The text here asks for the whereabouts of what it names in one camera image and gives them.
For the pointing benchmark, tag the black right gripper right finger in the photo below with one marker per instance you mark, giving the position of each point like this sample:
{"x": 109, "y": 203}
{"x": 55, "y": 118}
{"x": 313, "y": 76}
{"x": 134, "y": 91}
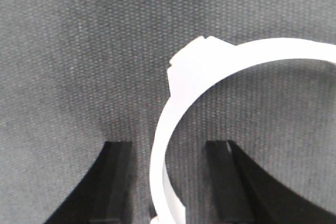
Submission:
{"x": 245, "y": 193}

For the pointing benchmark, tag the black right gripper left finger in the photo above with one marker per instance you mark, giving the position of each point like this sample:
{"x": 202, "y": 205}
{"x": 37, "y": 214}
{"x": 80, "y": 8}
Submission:
{"x": 102, "y": 196}

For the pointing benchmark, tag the small white PVC pipe clamp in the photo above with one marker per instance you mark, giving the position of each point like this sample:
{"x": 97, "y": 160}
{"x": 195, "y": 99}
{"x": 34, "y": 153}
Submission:
{"x": 193, "y": 70}

